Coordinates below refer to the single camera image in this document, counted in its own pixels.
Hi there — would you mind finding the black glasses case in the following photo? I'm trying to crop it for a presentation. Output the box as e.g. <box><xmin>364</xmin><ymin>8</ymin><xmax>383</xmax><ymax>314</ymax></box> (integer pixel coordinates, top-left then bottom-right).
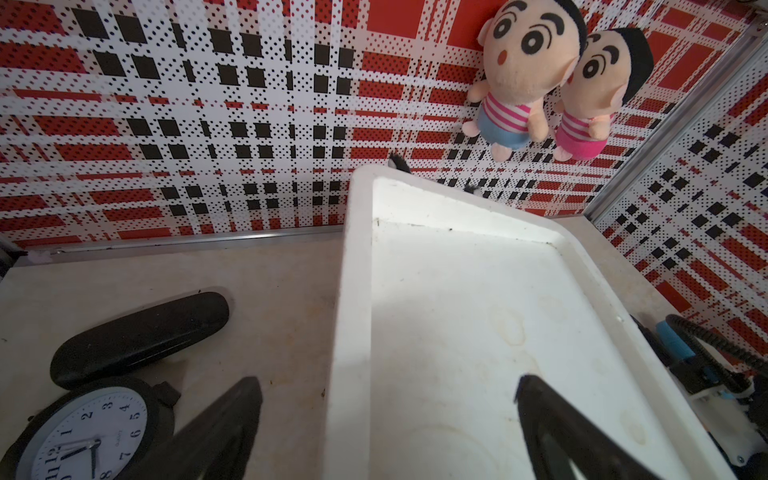
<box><xmin>49</xmin><ymin>291</ymin><xmax>230</xmax><ymax>390</ymax></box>

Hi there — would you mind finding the white three-drawer cabinet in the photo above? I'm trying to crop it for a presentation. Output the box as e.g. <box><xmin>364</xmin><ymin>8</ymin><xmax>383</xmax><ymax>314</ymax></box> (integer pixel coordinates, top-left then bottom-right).
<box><xmin>321</xmin><ymin>165</ymin><xmax>732</xmax><ymax>479</ymax></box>

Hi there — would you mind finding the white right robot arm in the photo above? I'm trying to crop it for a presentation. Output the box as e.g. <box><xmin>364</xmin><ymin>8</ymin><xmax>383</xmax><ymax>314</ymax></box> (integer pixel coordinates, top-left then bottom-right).
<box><xmin>635</xmin><ymin>315</ymin><xmax>767</xmax><ymax>403</ymax></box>

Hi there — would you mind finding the boy doll striped shirt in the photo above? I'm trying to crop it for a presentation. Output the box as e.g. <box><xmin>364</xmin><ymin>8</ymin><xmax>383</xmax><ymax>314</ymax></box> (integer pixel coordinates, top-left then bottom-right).
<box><xmin>462</xmin><ymin>0</ymin><xmax>587</xmax><ymax>162</ymax></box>

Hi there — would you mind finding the boy doll pink shirt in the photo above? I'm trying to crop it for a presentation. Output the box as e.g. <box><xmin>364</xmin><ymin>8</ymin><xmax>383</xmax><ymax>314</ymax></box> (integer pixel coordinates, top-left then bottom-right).
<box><xmin>553</xmin><ymin>27</ymin><xmax>654</xmax><ymax>162</ymax></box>

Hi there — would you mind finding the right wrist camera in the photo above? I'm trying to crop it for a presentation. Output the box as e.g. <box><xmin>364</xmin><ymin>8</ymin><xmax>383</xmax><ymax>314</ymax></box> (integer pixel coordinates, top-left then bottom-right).
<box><xmin>687</xmin><ymin>386</ymin><xmax>767</xmax><ymax>467</ymax></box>

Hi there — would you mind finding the black clock on table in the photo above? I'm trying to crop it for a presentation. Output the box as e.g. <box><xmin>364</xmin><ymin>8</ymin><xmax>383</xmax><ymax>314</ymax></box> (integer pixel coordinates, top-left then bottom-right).
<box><xmin>1</xmin><ymin>376</ymin><xmax>181</xmax><ymax>479</ymax></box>

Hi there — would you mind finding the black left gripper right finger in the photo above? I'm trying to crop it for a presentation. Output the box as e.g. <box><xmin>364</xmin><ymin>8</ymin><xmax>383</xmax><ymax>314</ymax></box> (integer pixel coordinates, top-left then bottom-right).
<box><xmin>515</xmin><ymin>374</ymin><xmax>656</xmax><ymax>479</ymax></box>

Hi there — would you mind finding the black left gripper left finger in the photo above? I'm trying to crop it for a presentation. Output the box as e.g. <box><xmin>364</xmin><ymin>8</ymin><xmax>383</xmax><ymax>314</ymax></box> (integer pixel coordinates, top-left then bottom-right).
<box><xmin>123</xmin><ymin>376</ymin><xmax>263</xmax><ymax>480</ymax></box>

